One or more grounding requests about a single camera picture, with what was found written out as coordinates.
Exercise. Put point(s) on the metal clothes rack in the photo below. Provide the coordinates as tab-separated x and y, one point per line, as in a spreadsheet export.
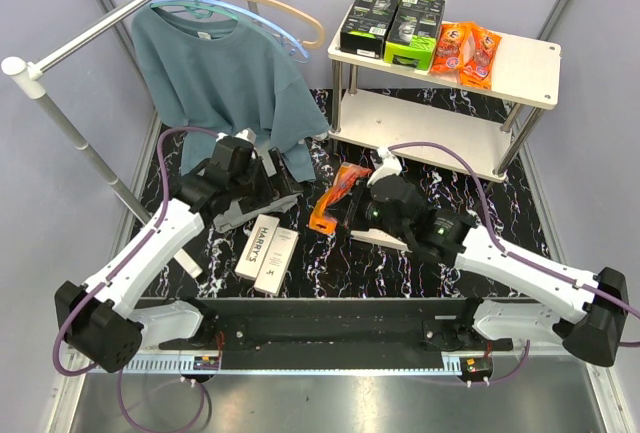
59	217

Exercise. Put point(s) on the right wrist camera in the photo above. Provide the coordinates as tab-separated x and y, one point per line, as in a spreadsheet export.
388	165

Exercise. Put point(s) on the blue plastic hanger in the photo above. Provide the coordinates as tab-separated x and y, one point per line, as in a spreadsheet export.
250	18

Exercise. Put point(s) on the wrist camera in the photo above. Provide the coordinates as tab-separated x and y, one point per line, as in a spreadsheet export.
247	135
388	165

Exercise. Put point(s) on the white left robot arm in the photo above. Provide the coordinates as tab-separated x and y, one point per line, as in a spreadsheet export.
100	317

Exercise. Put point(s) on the white two-tier shelf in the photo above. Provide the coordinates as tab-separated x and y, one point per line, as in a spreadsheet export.
377	104

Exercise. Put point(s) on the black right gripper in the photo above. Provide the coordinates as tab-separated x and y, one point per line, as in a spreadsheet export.
354	207

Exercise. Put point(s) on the aluminium rail frame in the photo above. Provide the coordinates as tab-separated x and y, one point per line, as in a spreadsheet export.
550	348

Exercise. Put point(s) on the teal t-shirt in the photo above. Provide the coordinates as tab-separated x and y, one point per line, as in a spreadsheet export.
225	77

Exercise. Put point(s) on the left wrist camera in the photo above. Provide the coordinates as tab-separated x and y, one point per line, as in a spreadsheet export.
247	135

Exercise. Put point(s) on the white harry's box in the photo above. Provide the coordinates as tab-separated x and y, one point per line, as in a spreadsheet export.
254	252
275	265

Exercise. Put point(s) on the white slotted cable duct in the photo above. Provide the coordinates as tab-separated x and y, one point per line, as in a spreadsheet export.
162	363

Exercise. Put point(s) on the black razor box on shelf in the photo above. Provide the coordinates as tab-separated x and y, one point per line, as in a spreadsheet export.
366	26

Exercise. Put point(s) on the grey folded cloth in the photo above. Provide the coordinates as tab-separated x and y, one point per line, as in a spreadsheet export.
234	217

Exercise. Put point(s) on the long white cosmetic box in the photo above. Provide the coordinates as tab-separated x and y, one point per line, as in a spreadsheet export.
379	238

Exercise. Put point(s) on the black green razor box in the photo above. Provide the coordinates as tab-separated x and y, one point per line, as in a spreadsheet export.
413	36

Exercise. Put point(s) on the black marble pattern mat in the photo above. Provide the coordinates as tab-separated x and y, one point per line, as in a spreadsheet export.
335	266

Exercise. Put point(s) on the orange snack packet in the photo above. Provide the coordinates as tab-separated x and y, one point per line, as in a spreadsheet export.
478	69
453	48
348	174

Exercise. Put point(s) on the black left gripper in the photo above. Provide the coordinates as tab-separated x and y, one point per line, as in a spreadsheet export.
269	193

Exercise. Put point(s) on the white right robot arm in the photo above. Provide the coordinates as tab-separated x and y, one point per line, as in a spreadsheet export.
578	310

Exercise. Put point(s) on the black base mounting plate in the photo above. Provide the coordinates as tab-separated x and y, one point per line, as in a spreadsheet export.
336	336

